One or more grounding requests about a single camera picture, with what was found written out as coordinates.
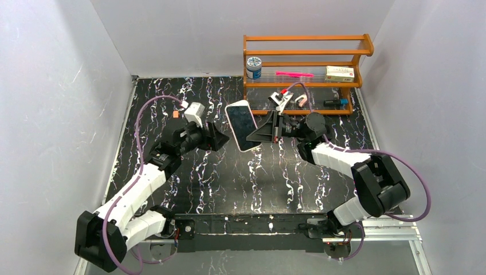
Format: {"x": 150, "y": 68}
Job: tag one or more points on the pink phone case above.
{"x": 243, "y": 126}

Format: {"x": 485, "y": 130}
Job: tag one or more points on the orange wooden shelf rack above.
{"x": 306, "y": 54}

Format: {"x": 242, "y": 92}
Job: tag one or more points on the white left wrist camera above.
{"x": 194, "y": 113}

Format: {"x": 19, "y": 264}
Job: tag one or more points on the pink pen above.
{"x": 294, "y": 74}

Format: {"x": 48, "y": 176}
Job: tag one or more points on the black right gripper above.
{"x": 275, "y": 126}

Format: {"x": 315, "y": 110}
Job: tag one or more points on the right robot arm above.
{"x": 378, "y": 183}

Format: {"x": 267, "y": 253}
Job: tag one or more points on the pink white clip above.
{"x": 301, "y": 101}

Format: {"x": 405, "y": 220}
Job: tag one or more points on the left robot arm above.
{"x": 104, "y": 236}

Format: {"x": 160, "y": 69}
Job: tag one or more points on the aluminium frame rail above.
{"x": 386, "y": 228}

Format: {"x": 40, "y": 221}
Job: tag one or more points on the white red small box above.
{"x": 340, "y": 74}

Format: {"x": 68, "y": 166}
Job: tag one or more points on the black blue marker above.
{"x": 335, "y": 102}

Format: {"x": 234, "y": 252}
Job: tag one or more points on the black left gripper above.
{"x": 207, "y": 136}

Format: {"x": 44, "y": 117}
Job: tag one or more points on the blue white round jar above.
{"x": 253, "y": 67}

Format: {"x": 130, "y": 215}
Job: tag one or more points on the black smartphone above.
{"x": 243, "y": 125}

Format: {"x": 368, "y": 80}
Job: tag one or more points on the black base bar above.
{"x": 245, "y": 232}

